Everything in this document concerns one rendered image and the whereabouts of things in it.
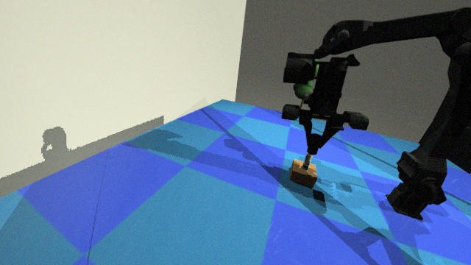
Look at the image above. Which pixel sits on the tan wooden block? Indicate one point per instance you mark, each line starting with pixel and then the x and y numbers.
pixel 300 175

